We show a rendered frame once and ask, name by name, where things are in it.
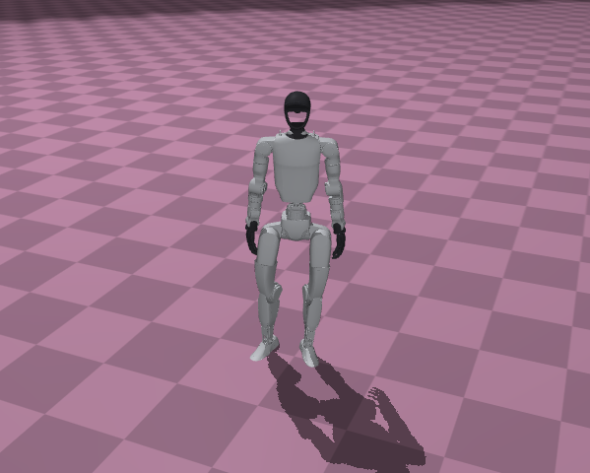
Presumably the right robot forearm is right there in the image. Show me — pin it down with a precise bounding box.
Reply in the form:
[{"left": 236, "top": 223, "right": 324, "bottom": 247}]
[{"left": 245, "top": 179, "right": 263, "bottom": 227}]

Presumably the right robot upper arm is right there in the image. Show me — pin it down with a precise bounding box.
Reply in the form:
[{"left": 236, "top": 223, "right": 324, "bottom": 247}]
[{"left": 249, "top": 136, "right": 276, "bottom": 195}]

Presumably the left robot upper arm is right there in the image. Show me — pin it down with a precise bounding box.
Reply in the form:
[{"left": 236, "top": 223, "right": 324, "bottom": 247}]
[{"left": 319, "top": 137, "right": 341, "bottom": 196}]

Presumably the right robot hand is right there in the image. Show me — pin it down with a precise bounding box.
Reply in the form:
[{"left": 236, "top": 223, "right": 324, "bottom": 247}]
[{"left": 245, "top": 221, "right": 258, "bottom": 255}]

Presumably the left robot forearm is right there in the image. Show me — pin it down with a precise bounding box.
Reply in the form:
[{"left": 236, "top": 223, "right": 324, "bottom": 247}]
[{"left": 329, "top": 181, "right": 346, "bottom": 230}]

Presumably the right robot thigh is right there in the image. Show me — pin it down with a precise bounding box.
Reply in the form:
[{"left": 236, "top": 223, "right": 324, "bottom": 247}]
[{"left": 254, "top": 222, "right": 283, "bottom": 302}]

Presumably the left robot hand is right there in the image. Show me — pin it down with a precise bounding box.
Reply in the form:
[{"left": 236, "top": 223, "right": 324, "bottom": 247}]
[{"left": 332, "top": 223, "right": 346, "bottom": 259}]

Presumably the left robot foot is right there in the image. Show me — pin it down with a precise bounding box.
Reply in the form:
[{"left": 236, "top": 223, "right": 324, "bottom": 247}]
[{"left": 299, "top": 338, "right": 319, "bottom": 368}]

